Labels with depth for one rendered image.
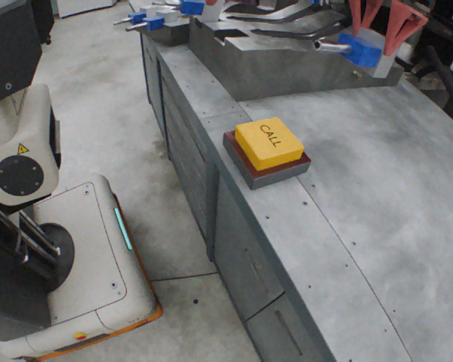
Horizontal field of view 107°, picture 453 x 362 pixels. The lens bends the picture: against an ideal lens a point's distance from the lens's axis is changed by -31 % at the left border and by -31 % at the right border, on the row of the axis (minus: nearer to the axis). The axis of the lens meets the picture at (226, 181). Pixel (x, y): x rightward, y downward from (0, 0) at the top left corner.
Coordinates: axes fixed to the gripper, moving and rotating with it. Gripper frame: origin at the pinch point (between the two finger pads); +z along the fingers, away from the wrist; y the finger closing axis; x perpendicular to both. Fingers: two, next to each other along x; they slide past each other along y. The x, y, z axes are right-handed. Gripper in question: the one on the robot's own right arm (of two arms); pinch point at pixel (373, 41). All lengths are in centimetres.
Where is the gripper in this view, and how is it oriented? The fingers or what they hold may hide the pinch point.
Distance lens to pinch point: 36.0
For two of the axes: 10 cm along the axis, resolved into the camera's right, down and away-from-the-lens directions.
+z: -0.9, 6.4, 7.7
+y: -3.9, -7.3, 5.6
